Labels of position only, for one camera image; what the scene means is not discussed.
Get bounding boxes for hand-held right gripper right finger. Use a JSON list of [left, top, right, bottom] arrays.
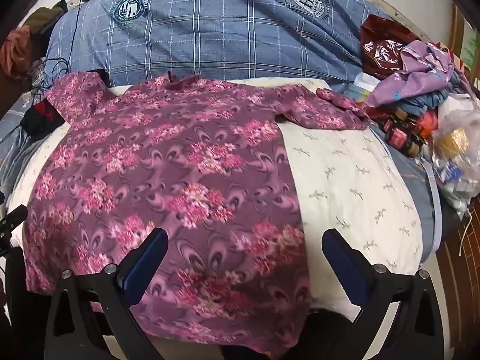
[[322, 228, 445, 360]]

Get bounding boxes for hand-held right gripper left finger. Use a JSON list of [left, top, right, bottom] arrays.
[[44, 228, 169, 360]]

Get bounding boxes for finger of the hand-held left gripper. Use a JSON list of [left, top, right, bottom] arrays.
[[0, 204, 29, 256]]

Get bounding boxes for purple floral shirt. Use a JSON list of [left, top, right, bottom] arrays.
[[22, 71, 372, 359]]

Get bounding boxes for cream bird-print blanket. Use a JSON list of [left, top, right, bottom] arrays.
[[7, 77, 424, 360]]

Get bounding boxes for black and red cloth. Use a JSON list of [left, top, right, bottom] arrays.
[[20, 99, 66, 139]]

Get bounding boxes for grey-blue bed sheet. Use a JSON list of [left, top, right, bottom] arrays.
[[0, 101, 445, 267]]

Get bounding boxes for red packaged boxes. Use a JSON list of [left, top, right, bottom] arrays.
[[375, 105, 439, 158]]

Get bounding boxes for clear plastic bag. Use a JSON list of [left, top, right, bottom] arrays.
[[431, 109, 480, 211]]

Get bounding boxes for orange-brown cloth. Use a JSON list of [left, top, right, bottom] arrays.
[[2, 26, 32, 77]]

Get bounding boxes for white colourful packet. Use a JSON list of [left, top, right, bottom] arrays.
[[347, 71, 383, 104]]

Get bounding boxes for blue cloth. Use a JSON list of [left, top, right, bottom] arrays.
[[405, 71, 466, 117]]

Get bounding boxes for olive cloth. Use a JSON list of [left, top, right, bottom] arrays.
[[26, 0, 68, 34]]

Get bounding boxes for red plastic bag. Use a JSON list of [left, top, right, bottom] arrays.
[[360, 14, 413, 81]]

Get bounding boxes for lavender cloth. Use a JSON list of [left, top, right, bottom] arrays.
[[364, 41, 471, 109]]

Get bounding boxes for blue plaid quilt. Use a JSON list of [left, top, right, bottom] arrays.
[[47, 0, 398, 87]]

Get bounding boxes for wooden bed frame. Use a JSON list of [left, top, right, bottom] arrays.
[[437, 210, 480, 349]]

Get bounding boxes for black cable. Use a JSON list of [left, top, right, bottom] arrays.
[[30, 0, 98, 102]]

